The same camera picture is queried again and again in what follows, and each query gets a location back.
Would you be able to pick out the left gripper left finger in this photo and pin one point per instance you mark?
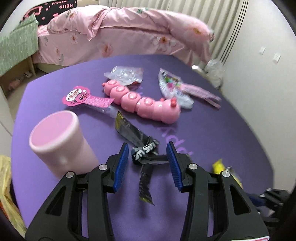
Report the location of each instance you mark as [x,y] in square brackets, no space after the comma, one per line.
[77,208]

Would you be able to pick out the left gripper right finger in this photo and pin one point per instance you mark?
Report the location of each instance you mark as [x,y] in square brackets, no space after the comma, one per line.
[217,208]

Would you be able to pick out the black silver torn wrapper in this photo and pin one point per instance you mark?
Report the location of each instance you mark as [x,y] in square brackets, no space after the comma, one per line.
[144,153]

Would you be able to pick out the pink cartoon lollipop wrapper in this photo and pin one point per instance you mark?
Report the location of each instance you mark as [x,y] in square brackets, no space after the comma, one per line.
[81,95]

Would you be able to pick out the pink stick wrapper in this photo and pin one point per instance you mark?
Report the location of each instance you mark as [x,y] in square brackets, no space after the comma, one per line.
[201,93]

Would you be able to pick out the yellow trash bag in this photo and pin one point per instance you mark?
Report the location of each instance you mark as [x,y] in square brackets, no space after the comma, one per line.
[7,205]

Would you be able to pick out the yellow snack wrapper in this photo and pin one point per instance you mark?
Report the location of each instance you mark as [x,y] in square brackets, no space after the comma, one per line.
[218,167]

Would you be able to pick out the pink lidded cup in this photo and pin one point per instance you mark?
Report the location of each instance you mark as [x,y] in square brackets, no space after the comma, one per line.
[59,142]

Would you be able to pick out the pink caterpillar toy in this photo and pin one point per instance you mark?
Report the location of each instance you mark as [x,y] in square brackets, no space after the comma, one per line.
[164,110]

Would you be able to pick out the colourful candy bag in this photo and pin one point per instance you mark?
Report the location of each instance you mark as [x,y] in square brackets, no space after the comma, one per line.
[170,87]

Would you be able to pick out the white plastic bag on floor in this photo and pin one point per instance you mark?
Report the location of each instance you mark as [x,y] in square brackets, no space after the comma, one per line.
[214,72]

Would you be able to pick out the pink slipper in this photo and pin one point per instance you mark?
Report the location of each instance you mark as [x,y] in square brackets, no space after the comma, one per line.
[14,84]

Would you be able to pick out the clear plastic wrapper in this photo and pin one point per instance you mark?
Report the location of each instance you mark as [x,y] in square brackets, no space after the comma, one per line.
[125,75]

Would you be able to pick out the wooden bedside shelf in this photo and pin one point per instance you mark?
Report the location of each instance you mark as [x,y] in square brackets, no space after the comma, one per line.
[22,70]

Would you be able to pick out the bed with pink sheet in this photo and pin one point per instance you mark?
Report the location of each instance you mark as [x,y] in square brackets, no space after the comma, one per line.
[71,48]

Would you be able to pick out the green checked cloth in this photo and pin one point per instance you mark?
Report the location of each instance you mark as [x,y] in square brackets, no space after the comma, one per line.
[19,44]

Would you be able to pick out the pink floral duvet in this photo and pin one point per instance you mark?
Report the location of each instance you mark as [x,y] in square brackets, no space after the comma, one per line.
[90,20]

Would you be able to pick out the black pink hello pillow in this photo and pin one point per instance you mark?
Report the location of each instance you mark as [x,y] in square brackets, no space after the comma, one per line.
[46,11]

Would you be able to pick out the white wall socket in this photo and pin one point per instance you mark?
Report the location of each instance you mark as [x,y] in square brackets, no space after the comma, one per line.
[276,58]

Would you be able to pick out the white wall switch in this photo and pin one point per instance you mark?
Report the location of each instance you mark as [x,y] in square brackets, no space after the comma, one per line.
[262,49]

